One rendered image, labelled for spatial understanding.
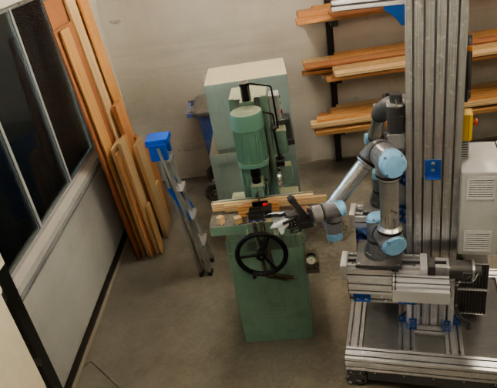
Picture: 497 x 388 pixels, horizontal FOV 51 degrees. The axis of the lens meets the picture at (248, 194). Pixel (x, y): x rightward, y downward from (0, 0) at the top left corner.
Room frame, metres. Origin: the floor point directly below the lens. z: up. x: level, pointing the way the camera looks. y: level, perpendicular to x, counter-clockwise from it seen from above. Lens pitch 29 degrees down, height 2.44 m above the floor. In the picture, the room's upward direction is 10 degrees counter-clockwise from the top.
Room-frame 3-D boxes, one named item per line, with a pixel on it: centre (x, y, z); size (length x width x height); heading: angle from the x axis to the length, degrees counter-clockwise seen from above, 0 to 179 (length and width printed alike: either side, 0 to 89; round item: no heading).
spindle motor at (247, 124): (2.64, -0.06, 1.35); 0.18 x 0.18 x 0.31
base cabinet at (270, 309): (2.76, -0.08, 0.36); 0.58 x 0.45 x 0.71; 172
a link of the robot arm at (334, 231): (1.99, -0.36, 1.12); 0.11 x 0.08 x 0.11; 6
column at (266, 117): (2.93, -0.10, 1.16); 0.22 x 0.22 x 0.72; 82
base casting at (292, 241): (2.76, -0.08, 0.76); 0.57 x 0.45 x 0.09; 172
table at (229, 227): (2.53, -0.05, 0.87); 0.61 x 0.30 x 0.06; 82
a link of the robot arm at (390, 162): (1.99, -0.62, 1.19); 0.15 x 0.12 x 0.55; 6
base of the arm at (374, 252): (2.13, -0.61, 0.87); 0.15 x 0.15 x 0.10
